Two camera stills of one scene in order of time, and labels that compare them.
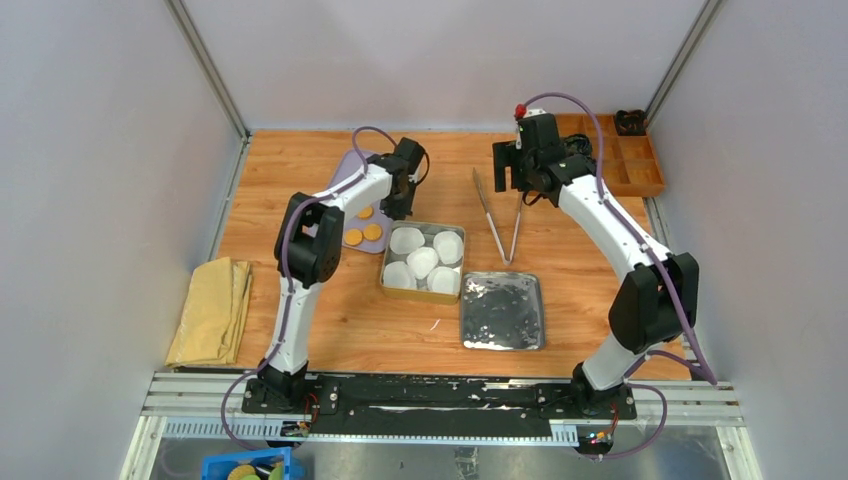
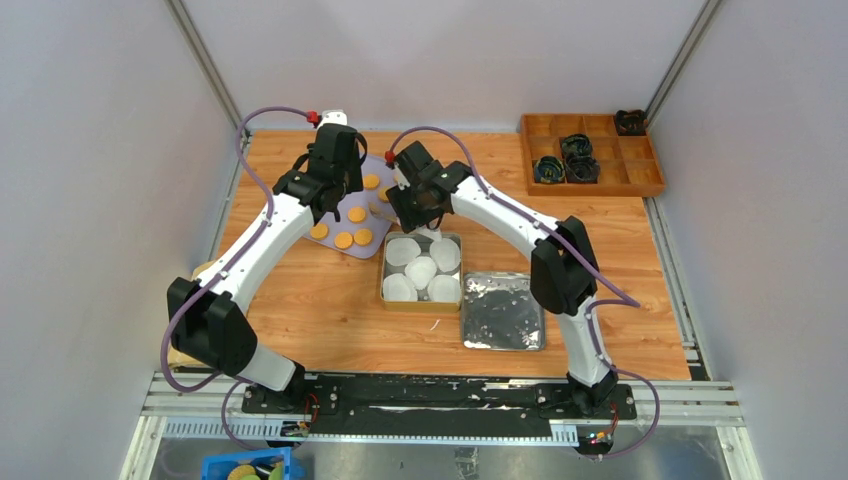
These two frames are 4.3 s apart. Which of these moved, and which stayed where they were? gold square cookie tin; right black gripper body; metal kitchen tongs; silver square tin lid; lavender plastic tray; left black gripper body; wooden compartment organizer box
Moved: metal kitchen tongs; gold square cookie tin; right black gripper body; left black gripper body
Stayed: silver square tin lid; wooden compartment organizer box; lavender plastic tray
